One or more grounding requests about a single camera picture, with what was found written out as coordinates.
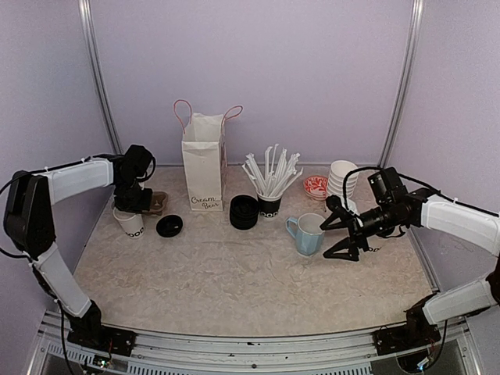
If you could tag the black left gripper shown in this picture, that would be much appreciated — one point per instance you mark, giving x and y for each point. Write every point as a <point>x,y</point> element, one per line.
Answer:
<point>146,203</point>

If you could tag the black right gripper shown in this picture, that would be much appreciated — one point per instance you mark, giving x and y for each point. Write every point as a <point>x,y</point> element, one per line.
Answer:
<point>355,234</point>

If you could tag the white paper cup GOOD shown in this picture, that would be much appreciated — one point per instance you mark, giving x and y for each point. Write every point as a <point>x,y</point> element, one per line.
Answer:
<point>375,243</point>

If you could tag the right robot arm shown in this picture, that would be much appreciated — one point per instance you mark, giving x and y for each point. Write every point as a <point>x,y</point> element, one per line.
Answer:
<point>426,208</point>

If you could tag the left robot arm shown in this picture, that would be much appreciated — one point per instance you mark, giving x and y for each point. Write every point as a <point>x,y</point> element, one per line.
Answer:
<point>31,222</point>

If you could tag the white paper takeout bag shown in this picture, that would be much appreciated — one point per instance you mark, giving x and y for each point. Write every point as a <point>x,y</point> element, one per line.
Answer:
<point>204,154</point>

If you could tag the brown cardboard cup carrier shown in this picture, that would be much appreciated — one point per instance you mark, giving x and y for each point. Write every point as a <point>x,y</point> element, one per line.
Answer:
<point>158,204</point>

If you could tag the light blue ceramic mug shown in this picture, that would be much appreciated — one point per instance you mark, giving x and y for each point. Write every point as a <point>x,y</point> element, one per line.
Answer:
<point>306,232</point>

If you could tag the single black cup lid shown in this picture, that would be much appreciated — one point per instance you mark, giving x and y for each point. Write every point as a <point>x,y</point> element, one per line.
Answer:
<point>169,226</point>

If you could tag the red patterned bowl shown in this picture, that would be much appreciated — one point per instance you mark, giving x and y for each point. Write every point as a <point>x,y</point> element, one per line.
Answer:
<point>316,187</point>

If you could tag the stack of white paper cups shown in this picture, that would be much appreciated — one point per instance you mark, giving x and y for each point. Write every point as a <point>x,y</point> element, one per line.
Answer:
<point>341,184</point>

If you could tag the black cup holding straws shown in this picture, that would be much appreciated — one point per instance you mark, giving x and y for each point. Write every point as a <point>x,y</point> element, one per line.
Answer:
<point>268,206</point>

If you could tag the stack of black lids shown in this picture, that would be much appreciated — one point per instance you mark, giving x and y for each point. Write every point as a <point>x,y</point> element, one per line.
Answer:
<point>244,211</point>

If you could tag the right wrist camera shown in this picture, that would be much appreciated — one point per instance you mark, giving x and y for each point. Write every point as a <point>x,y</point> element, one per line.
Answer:
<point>335,204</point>

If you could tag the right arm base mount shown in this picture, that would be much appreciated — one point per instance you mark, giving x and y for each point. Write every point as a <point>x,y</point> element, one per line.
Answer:
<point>416,332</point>

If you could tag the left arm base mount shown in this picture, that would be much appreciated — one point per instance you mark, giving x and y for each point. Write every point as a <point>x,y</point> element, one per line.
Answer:
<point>101,340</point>

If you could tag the front aluminium frame rail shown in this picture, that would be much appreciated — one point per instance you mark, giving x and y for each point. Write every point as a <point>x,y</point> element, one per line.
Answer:
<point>155,352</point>

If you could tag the left aluminium corner post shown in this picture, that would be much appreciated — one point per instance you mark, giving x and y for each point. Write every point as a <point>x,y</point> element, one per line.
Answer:
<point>96,71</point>

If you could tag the aluminium corner post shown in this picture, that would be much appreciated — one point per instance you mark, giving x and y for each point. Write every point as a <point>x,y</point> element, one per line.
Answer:
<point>96,71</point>
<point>404,81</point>

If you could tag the right aluminium corner post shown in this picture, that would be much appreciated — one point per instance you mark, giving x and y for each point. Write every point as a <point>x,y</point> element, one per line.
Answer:
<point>404,81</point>

